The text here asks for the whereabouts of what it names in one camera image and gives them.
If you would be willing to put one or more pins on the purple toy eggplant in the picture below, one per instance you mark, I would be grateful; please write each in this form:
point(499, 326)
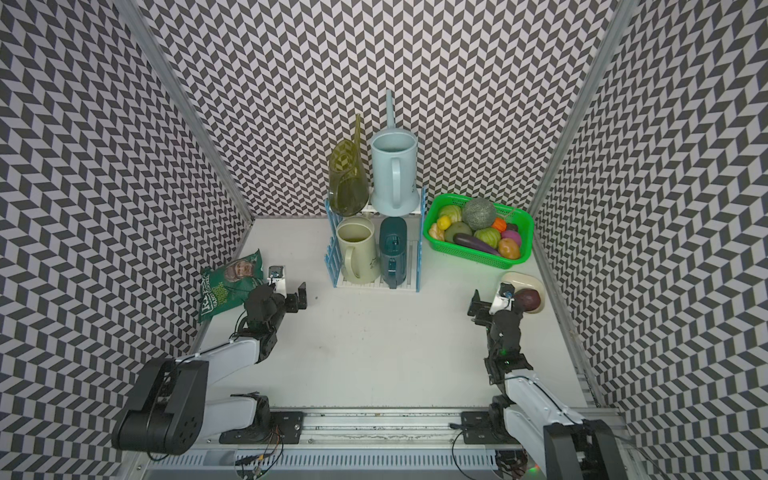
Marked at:
point(471, 242)

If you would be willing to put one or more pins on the dark teal watering can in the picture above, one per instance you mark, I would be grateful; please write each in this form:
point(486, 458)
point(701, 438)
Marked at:
point(393, 251)

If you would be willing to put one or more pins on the brown toy potato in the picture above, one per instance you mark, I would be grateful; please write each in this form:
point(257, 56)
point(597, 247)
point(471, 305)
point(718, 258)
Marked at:
point(509, 249)

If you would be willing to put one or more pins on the cream oval dish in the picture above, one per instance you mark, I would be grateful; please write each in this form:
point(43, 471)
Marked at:
point(524, 281)

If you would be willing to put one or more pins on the beige watering can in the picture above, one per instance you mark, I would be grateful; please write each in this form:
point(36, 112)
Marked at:
point(360, 263)

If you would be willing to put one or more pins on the dark purple fruit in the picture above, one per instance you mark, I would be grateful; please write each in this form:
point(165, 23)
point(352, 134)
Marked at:
point(528, 299)

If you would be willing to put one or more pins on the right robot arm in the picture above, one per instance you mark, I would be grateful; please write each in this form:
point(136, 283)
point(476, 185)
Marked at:
point(564, 443)

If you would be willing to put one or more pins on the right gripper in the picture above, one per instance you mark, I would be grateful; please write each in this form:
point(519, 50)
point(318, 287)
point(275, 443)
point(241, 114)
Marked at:
point(481, 307)

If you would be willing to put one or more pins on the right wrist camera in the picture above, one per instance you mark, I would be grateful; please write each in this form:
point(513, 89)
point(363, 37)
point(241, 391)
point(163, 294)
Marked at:
point(503, 299)

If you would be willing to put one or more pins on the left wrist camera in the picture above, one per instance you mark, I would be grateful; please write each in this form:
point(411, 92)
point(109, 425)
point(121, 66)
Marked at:
point(277, 279)

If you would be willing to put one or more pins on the light blue watering can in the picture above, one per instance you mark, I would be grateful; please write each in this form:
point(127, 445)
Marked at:
point(394, 163)

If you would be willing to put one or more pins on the green chips bag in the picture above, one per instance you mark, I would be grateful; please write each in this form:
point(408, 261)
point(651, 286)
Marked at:
point(228, 286)

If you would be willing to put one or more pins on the olive transparent watering can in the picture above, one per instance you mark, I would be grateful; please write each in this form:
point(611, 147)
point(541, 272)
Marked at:
point(348, 180)

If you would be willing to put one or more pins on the netted green melon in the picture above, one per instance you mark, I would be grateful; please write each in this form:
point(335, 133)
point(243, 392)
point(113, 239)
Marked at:
point(479, 213)

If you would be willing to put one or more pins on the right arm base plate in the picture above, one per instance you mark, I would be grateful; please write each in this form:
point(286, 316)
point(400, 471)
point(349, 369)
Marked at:
point(478, 428)

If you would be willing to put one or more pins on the yellow toy lemon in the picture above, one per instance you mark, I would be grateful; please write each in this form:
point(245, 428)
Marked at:
point(444, 222)

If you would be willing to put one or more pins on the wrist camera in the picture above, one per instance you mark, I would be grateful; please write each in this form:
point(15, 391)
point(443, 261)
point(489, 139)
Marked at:
point(503, 299)
point(277, 279)

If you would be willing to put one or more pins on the green toy cabbage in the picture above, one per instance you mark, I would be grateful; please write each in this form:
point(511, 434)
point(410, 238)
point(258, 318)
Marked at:
point(490, 236)

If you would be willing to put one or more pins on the green plastic basket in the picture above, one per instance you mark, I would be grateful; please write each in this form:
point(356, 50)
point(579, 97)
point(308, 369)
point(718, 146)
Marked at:
point(512, 222)

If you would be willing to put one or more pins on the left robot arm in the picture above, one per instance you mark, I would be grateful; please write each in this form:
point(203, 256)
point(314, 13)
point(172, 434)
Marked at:
point(167, 409)

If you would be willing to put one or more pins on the aluminium front rail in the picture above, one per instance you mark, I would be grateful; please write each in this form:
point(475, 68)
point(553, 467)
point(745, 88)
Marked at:
point(355, 428)

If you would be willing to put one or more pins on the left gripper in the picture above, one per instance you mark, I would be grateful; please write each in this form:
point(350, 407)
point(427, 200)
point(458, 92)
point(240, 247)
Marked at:
point(293, 305)

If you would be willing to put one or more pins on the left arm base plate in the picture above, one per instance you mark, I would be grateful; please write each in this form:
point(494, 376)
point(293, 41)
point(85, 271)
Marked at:
point(283, 427)

